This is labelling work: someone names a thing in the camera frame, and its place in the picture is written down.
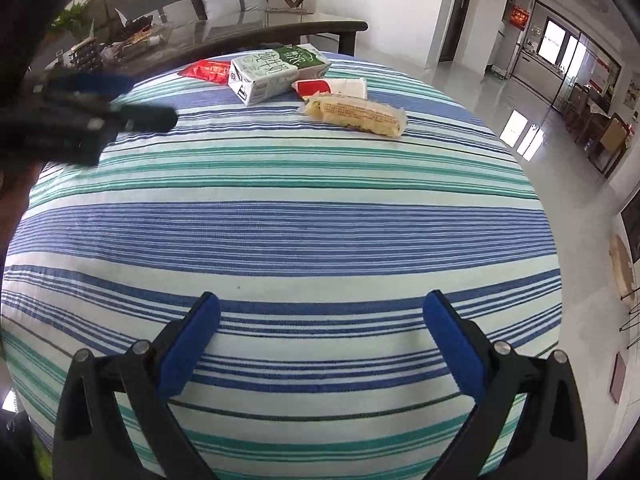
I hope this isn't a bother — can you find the yellow snack wrapper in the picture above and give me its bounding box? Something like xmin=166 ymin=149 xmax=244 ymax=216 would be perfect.
xmin=298 ymin=93 xmax=408 ymax=139

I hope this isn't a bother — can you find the person's left hand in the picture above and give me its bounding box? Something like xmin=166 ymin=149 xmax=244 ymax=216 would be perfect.
xmin=0 ymin=162 xmax=44 ymax=261

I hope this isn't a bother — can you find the dark glossy coffee table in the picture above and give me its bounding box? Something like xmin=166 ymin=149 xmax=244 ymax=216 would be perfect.
xmin=32 ymin=10 xmax=368 ymax=81

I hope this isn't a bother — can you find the glass snack tray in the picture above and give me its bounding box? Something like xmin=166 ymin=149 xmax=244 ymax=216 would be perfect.
xmin=101 ymin=15 xmax=172 ymax=63

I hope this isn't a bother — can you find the potted plant black vase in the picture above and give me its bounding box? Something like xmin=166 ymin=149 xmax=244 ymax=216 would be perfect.
xmin=49 ymin=0 xmax=106 ymax=72

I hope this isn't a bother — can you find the flat red plastic wrapper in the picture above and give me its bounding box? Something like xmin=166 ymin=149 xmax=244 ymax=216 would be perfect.
xmin=178 ymin=60 xmax=231 ymax=84

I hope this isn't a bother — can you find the green white milk carton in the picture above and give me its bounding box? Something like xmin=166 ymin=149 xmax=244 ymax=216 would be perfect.
xmin=228 ymin=44 xmax=331 ymax=105

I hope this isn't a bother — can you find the wooden side stool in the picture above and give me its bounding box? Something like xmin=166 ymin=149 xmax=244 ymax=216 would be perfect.
xmin=608 ymin=234 xmax=639 ymax=350

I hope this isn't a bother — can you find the striped blue green tablecloth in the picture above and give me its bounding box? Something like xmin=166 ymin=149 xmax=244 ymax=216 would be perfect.
xmin=1 ymin=55 xmax=562 ymax=479

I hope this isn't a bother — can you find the red white paper pack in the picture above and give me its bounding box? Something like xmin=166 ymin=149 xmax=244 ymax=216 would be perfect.
xmin=292 ymin=78 xmax=368 ymax=101

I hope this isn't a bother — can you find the dining table with chairs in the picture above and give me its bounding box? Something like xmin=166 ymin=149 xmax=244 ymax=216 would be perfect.
xmin=562 ymin=84 xmax=631 ymax=178

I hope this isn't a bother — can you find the dark wooden door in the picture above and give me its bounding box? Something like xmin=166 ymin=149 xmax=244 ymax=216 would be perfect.
xmin=439 ymin=0 xmax=470 ymax=62

